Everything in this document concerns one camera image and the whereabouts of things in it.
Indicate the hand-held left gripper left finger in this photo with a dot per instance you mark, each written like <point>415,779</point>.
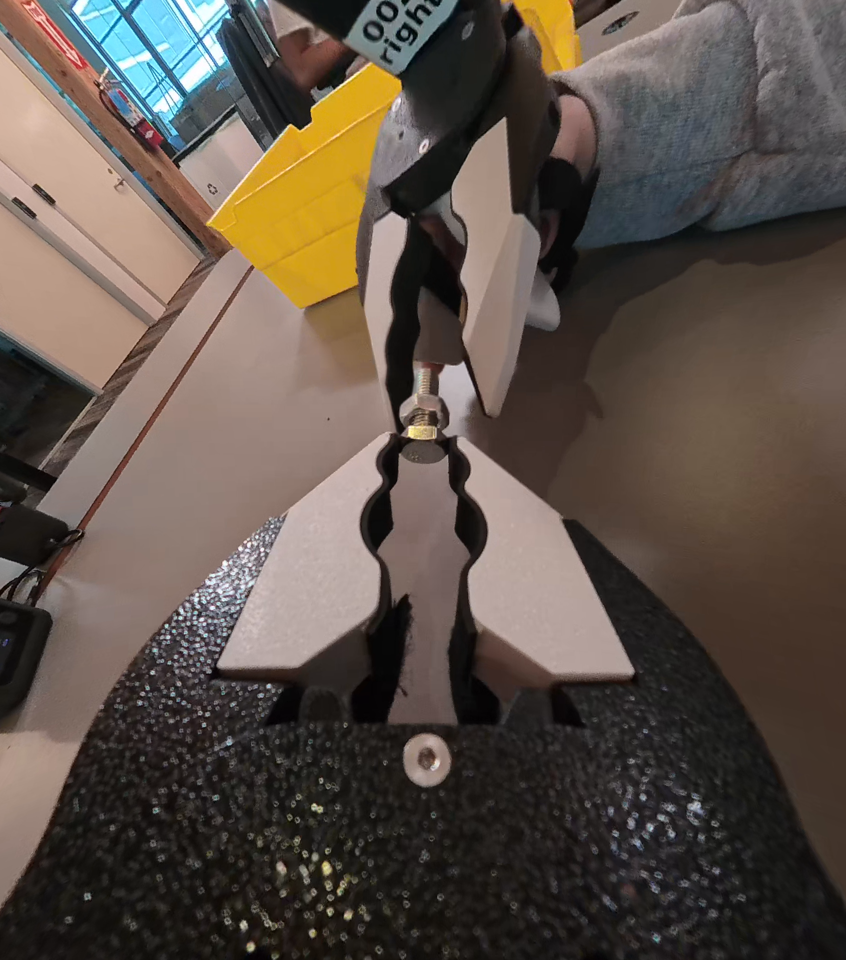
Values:
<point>295,600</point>

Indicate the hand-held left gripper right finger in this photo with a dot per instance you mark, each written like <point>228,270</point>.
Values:
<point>543,600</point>

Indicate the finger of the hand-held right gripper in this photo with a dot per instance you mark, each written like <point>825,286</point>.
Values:
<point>498,285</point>
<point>378,300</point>

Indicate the yellow plastic bin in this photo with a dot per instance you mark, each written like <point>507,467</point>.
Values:
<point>295,225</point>
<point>550,30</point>

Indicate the steel bolt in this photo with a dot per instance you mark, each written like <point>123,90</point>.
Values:
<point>423,450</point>

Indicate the person's right forearm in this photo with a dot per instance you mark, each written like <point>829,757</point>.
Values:
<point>730,112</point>

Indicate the person's right hand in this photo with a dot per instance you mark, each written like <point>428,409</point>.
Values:
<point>576,139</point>

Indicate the round table grommet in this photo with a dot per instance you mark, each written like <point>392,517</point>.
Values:
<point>616,22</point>

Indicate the white recycling bin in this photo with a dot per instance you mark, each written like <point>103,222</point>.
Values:
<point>216,172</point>

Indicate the dark charger dock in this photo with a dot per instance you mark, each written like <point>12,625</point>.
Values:
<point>25,536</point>

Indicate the red fire extinguisher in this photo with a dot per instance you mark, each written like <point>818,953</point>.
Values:
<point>146,131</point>

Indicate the white door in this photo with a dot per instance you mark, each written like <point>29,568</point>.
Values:
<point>77,172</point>
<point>40,300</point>

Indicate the red sign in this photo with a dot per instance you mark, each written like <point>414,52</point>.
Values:
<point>55,34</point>

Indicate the wooden post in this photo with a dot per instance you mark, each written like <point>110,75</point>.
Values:
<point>164,184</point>

